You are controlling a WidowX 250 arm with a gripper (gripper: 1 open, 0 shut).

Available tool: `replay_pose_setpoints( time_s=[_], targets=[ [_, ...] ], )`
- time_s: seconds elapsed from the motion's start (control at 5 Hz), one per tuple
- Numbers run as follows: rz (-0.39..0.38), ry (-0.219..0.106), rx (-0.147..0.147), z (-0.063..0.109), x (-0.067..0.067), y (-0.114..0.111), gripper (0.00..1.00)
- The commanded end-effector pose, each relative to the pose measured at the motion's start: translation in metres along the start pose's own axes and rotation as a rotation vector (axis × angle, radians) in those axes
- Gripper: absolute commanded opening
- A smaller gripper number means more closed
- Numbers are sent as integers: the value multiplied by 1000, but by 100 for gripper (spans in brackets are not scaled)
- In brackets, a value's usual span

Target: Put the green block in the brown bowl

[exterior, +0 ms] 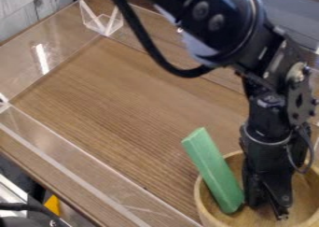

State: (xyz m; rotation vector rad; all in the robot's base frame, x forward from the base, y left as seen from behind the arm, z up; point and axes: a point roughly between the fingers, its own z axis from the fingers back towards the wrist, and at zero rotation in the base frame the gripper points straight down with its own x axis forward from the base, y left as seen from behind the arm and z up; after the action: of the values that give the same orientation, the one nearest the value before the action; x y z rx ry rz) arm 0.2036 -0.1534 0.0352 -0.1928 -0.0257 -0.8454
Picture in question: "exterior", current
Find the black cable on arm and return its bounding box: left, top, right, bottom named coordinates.
left=102, top=0, right=216, bottom=79

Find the black cable lower left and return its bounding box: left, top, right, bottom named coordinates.
left=0, top=202, right=64, bottom=222

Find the clear acrylic enclosure wall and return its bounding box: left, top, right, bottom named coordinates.
left=0, top=0, right=319, bottom=227

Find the clear acrylic corner bracket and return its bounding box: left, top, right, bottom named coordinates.
left=78, top=0, right=123, bottom=37

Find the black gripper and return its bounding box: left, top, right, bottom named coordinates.
left=239, top=123, right=313, bottom=220

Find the green rectangular block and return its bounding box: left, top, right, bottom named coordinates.
left=180, top=127, right=244, bottom=214

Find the yellow black clamp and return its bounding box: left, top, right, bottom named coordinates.
left=45, top=195, right=61, bottom=216

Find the brown wooden bowl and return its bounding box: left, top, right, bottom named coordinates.
left=193, top=149, right=319, bottom=227

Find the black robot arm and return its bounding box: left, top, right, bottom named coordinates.
left=139, top=0, right=316, bottom=219

